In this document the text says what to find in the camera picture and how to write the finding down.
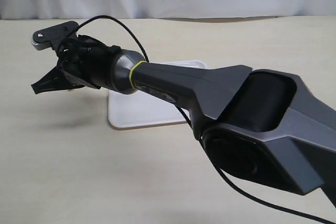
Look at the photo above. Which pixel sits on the white rectangular plastic tray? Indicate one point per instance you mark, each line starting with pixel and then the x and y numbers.
pixel 139 110

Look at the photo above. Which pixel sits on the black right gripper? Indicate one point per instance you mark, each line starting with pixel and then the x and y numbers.
pixel 83 62

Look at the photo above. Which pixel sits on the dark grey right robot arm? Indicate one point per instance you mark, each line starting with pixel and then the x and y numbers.
pixel 261 126

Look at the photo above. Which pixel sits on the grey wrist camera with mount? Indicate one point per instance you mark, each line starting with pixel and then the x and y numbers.
pixel 53 34

